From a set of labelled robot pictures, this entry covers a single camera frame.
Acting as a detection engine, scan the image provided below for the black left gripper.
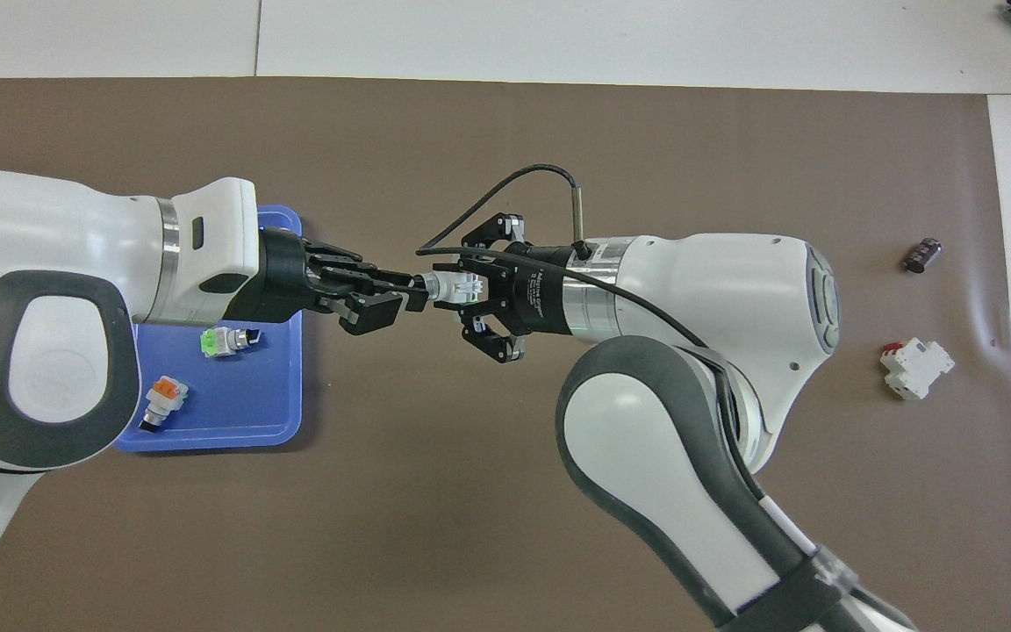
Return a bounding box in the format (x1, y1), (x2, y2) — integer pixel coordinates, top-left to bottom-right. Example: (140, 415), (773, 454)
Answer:
(227, 228), (429, 338)

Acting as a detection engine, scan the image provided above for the white red circuit breaker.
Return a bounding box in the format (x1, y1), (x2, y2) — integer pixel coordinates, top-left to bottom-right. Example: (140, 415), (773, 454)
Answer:
(879, 338), (956, 401)

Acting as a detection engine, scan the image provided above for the brown table mat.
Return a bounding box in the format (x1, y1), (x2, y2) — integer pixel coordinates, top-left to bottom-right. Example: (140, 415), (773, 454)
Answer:
(0, 77), (1011, 632)

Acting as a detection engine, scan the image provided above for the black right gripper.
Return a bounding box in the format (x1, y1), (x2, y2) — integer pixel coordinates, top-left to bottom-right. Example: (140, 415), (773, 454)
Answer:
(432, 212), (575, 365)

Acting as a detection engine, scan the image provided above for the blue plastic tray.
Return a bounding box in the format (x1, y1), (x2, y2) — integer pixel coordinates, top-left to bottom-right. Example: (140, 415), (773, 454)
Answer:
(111, 205), (304, 454)

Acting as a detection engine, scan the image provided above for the green-backed selector switch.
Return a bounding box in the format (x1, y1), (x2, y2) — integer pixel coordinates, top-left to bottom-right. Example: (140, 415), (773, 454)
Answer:
(199, 325), (262, 360)

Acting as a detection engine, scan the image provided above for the small dark brown component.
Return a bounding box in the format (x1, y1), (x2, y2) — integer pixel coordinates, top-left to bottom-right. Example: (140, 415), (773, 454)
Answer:
(902, 236), (946, 274)

